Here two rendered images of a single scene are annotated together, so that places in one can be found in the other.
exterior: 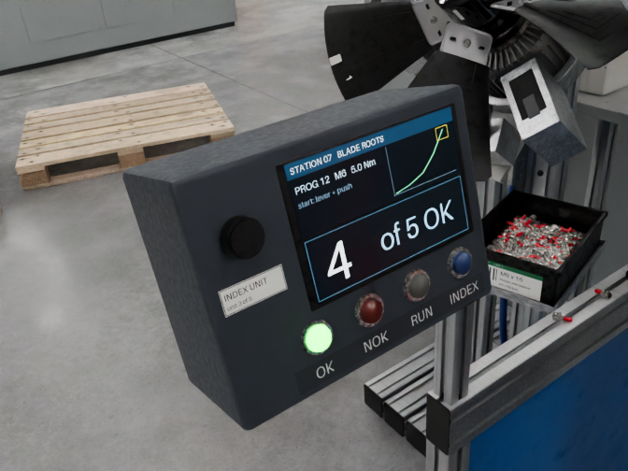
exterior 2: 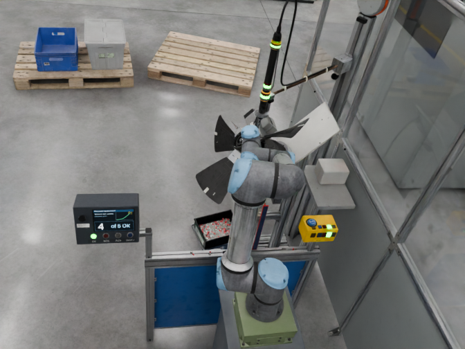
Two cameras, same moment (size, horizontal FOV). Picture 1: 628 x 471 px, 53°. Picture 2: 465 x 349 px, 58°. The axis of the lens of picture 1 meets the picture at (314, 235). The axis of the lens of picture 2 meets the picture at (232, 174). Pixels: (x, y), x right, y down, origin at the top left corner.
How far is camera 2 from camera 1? 1.51 m
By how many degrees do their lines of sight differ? 19
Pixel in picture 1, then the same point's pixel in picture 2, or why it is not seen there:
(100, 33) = not seen: outside the picture
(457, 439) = (148, 266)
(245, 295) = (81, 226)
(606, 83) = (322, 181)
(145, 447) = not seen: hidden behind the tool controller
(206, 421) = (150, 220)
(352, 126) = (109, 207)
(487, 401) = (158, 262)
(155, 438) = not seen: hidden behind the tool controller
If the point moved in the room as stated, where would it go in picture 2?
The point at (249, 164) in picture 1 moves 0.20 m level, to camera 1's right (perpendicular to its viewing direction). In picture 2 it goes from (86, 208) to (128, 228)
